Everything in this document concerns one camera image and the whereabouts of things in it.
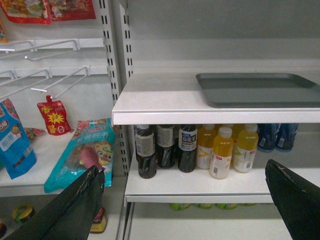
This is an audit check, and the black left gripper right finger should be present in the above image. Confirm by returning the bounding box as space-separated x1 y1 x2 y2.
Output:
265 159 320 240

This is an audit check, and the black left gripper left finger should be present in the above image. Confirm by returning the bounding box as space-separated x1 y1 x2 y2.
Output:
6 165 105 240

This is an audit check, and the grey silver serving tray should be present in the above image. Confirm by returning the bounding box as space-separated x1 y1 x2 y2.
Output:
196 73 320 108

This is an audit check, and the yellow lid jar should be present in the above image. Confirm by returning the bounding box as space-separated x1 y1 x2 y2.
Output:
12 202 36 225

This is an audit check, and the yellow juice bottle right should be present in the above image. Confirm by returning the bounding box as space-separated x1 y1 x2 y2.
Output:
233 123 259 173

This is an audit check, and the yellow juice bottle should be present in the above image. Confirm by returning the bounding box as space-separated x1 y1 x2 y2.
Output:
233 123 259 173
196 124 217 169
209 126 234 180

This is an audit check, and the teal snack bag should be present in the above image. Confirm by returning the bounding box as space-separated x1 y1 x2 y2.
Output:
44 118 116 194

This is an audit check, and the blue snack bag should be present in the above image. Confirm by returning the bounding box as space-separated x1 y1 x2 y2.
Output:
0 98 37 180

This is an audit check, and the yellow juice bottle front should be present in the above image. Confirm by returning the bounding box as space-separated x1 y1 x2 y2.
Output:
209 126 234 180

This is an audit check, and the red sauce pouch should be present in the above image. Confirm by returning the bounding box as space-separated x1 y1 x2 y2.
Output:
37 95 72 136

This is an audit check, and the white lower shelf board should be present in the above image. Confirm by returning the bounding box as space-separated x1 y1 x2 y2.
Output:
124 159 320 204

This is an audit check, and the white shelf board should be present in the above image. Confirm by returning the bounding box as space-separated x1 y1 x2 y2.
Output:
112 73 320 125
124 159 320 204

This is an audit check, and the dark tea bottle left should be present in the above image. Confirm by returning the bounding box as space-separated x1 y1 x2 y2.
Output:
135 124 156 179

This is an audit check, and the dark tea bottle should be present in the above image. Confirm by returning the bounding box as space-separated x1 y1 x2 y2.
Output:
157 125 175 169
135 124 156 179
177 124 198 173

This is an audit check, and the yellow juice bottle left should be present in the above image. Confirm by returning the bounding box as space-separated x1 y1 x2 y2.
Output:
196 124 217 169

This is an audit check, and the dark tea bottle middle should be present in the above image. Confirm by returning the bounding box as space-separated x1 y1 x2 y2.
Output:
157 125 175 169

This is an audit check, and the dark tea bottle right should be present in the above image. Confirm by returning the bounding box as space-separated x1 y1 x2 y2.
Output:
177 124 198 173

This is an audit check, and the white upper shelf board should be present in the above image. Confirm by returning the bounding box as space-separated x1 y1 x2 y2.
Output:
112 73 320 125

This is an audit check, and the white slotted shelf upright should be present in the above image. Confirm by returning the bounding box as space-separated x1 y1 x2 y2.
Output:
98 0 131 177

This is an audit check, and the red snack packet top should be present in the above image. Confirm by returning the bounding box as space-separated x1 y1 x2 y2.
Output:
0 0 51 25

